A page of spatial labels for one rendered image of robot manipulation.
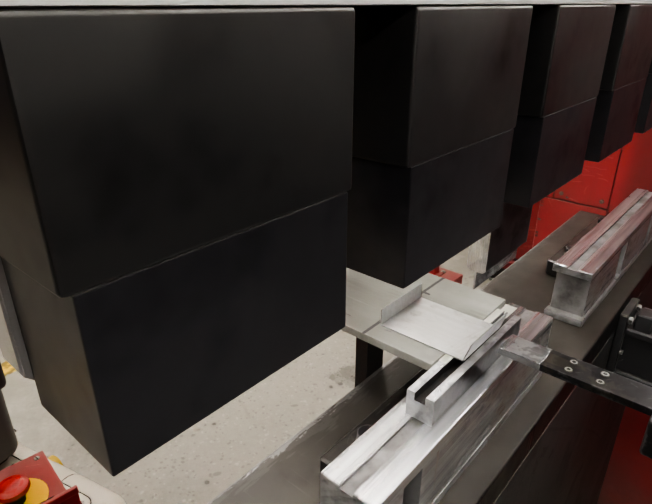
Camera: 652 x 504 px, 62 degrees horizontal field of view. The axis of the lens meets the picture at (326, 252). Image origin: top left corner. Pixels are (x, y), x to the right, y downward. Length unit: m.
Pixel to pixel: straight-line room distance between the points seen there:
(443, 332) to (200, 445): 1.43
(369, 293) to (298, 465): 0.22
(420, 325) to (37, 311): 0.48
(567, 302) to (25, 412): 1.89
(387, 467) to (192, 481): 1.38
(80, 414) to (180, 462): 1.69
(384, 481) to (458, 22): 0.36
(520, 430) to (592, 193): 0.85
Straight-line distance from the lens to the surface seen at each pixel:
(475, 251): 0.55
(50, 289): 0.20
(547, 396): 0.78
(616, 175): 1.44
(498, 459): 0.68
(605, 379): 0.61
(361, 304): 0.67
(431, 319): 0.65
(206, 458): 1.91
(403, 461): 0.52
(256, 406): 2.07
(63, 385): 0.24
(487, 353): 0.62
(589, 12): 0.55
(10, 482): 0.81
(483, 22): 0.37
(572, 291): 0.94
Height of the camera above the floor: 1.34
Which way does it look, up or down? 25 degrees down
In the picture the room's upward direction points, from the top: straight up
